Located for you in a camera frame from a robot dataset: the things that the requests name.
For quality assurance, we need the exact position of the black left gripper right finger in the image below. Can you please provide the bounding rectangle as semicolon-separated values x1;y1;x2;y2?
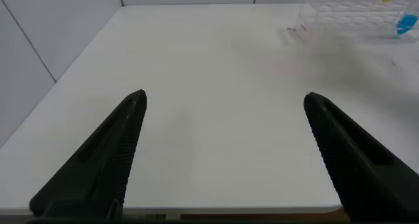
303;92;419;222

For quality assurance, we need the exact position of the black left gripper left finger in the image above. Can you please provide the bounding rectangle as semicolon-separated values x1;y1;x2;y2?
29;88;148;220

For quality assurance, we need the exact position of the test tube with blue pigment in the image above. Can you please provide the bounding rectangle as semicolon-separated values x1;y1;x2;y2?
395;13;419;36

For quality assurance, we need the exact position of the clear acrylic test tube rack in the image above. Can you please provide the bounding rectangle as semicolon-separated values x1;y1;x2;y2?
287;0;419;44

